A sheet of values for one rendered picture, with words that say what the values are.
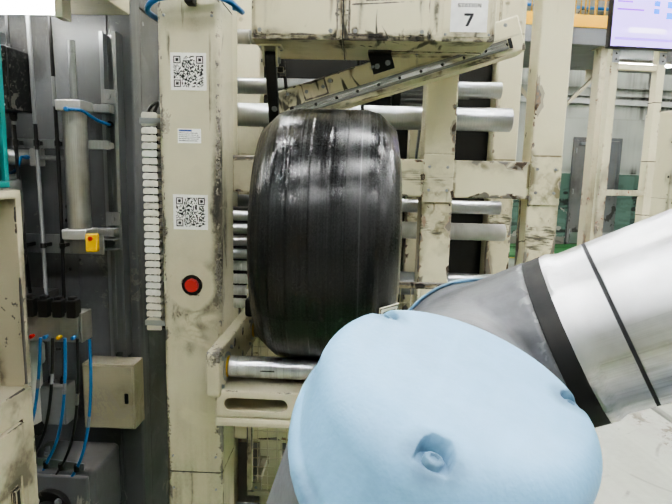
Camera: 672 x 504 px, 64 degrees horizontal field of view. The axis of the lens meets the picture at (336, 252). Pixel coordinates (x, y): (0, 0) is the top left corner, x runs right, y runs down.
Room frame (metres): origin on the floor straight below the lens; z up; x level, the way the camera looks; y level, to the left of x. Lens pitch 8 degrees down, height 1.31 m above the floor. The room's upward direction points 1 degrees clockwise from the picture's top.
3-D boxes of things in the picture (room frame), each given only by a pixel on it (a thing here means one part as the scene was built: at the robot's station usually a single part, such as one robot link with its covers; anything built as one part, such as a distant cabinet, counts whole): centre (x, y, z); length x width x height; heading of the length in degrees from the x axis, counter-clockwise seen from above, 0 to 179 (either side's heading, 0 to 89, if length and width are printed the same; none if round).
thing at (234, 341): (1.23, 0.23, 0.90); 0.40 x 0.03 x 0.10; 178
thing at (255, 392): (1.09, 0.06, 0.83); 0.36 x 0.09 x 0.06; 88
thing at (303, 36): (1.52, -0.08, 1.71); 0.61 x 0.25 x 0.15; 88
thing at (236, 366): (1.09, 0.06, 0.90); 0.35 x 0.05 x 0.05; 88
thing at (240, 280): (1.61, 0.26, 1.05); 0.20 x 0.15 x 0.30; 88
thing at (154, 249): (1.19, 0.40, 1.19); 0.05 x 0.04 x 0.48; 178
